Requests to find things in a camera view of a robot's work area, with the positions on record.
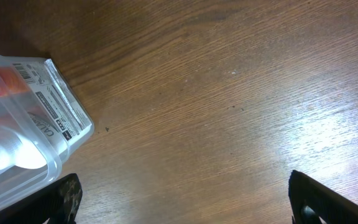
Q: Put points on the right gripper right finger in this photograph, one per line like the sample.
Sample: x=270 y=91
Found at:
x=313 y=202

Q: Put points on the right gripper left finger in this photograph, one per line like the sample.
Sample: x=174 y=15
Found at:
x=57 y=203

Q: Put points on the white translucent spray bottle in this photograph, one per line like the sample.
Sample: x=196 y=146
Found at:
x=26 y=130

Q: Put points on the orange tube white cap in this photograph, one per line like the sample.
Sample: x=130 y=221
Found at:
x=11 y=83

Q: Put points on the clear plastic container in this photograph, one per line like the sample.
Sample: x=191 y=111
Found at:
x=51 y=174

